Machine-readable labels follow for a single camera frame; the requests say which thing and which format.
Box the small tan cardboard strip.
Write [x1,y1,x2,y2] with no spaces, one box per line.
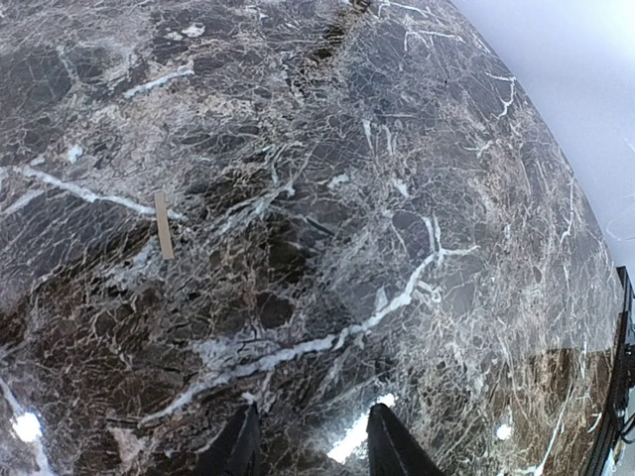
[154,191,175,260]

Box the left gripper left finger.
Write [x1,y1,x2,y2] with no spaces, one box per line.
[191,404,262,476]

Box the black front rail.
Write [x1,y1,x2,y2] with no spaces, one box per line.
[583,267,634,475]

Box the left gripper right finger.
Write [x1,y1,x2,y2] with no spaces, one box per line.
[366,403,445,476]

